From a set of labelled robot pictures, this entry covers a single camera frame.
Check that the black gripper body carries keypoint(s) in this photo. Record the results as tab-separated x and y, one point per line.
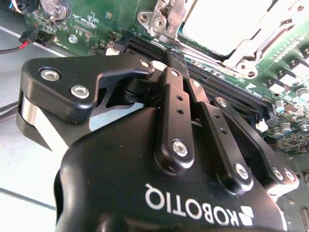
116	183

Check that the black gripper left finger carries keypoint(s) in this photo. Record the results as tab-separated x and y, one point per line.
62	72

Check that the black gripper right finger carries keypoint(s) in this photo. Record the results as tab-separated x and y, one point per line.
214	133

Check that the square CPU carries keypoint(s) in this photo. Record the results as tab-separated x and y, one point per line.
222	21

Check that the metal socket cover frame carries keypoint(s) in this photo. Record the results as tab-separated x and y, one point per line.
176	14

